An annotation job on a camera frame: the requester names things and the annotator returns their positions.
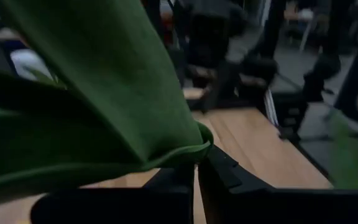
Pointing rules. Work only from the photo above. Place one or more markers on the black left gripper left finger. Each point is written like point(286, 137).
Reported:
point(120, 205)

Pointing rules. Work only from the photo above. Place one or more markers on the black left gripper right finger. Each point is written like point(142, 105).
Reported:
point(259, 205)

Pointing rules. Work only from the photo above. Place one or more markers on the yellow artificial tulip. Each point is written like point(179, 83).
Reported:
point(104, 93)

